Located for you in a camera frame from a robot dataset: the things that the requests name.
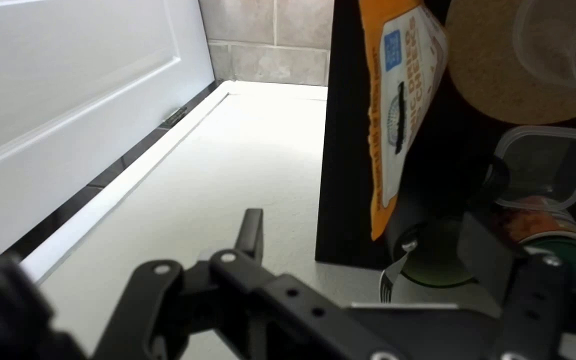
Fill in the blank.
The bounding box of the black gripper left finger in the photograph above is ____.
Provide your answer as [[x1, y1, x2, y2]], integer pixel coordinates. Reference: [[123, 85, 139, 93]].
[[91, 206, 343, 360]]

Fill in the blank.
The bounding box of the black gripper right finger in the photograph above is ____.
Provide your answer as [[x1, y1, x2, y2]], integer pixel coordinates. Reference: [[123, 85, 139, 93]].
[[455, 213, 576, 360]]

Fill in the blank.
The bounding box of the orange packet with white label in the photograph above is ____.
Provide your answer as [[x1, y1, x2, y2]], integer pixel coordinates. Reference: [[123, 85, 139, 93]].
[[356, 0, 449, 245]]

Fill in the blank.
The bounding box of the clear plastic container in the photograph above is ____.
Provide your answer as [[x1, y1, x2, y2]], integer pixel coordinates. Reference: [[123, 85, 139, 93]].
[[489, 124, 576, 213]]

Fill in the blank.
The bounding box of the black box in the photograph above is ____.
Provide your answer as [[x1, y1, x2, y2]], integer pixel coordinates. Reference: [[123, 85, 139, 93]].
[[314, 0, 576, 316]]

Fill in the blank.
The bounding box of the round cork trivet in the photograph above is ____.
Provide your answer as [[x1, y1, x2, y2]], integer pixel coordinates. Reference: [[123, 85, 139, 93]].
[[442, 0, 576, 128]]

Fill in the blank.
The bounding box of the white panel door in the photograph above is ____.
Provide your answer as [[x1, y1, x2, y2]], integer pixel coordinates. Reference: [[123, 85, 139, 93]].
[[0, 0, 218, 258]]

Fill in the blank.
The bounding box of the clear glass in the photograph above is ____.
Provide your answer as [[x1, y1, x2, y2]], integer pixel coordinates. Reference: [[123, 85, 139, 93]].
[[511, 0, 576, 103]]

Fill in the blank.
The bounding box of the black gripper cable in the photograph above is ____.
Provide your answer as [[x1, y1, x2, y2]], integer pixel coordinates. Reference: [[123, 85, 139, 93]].
[[0, 226, 90, 360]]

